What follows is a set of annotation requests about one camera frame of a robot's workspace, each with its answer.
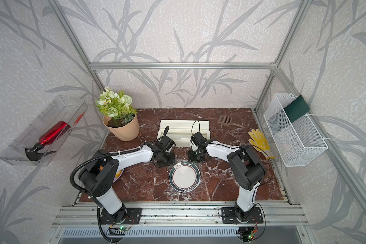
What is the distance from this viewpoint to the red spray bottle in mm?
593

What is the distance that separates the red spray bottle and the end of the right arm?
585mm

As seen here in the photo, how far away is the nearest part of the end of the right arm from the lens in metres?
0.71
